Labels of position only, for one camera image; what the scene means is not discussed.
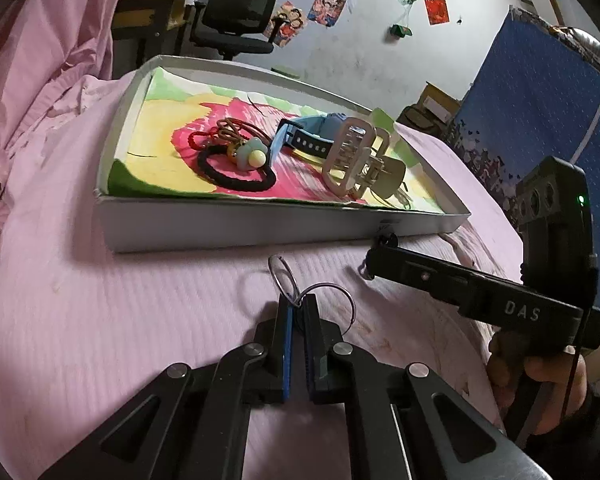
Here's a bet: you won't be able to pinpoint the silver hoop rings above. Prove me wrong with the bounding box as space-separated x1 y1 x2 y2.
267 253 357 336

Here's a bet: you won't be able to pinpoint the beige hair claw clip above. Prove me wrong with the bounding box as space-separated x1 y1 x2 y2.
322 117 412 209

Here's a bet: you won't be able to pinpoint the black hair tie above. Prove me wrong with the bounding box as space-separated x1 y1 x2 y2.
196 144 278 194

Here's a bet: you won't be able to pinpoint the hair tie with flower charm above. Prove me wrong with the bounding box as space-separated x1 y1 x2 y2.
214 118 272 170

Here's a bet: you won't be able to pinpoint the red hair tie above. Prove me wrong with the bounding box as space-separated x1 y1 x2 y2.
187 129 221 154

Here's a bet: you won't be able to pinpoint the right hand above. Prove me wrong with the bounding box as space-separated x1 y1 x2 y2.
486 330 588 440

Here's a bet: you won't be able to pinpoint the blue patterned wardrobe cover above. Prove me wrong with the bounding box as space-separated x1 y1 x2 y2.
443 9 600 307

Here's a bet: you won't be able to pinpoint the pink bed sheet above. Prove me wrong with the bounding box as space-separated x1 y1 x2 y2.
0 72 522 479

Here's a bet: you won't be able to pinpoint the cardboard boxes in corner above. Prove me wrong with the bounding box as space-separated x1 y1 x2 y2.
396 82 460 138

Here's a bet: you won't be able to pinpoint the shallow grey cardboard tray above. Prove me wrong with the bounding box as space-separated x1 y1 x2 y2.
96 56 469 252

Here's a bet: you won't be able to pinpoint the colourful cartoon towel liner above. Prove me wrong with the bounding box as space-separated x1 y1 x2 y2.
106 67 451 214

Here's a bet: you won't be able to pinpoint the green plastic stool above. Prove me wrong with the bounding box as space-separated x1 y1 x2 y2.
271 66 300 79

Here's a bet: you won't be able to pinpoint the anime character poster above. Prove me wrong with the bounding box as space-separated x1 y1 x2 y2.
308 0 347 27

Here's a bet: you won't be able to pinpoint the cartoon family poster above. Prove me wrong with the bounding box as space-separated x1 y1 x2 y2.
263 1 308 48

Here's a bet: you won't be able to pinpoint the black office chair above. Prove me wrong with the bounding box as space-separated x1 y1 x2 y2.
189 0 276 61

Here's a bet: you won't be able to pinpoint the wooden desk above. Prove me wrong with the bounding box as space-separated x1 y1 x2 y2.
111 0 194 78

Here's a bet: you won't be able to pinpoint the pink curtain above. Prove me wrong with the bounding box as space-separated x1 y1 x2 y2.
0 0 131 271

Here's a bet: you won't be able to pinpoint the red square wall paper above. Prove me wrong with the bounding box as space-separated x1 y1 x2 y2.
425 0 450 25

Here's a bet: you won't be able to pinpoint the green hanging wall holder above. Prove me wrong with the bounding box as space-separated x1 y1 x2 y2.
389 24 413 39

